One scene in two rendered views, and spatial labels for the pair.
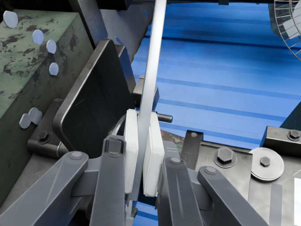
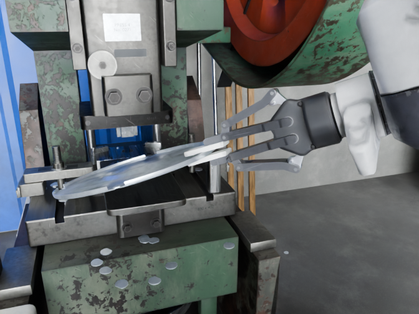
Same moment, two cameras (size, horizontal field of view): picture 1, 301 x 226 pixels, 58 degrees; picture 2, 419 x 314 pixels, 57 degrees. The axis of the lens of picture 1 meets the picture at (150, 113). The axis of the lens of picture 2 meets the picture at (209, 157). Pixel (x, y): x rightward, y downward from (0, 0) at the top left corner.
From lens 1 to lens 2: 0.49 m
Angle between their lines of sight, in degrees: 49
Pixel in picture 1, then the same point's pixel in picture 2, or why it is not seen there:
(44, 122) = (144, 231)
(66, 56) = (85, 253)
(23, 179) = (179, 218)
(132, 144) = (222, 154)
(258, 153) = (95, 70)
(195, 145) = (98, 118)
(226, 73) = not seen: outside the picture
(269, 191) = (122, 58)
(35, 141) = (160, 226)
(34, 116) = (146, 238)
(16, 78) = (134, 264)
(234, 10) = not seen: outside the picture
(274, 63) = not seen: outside the picture
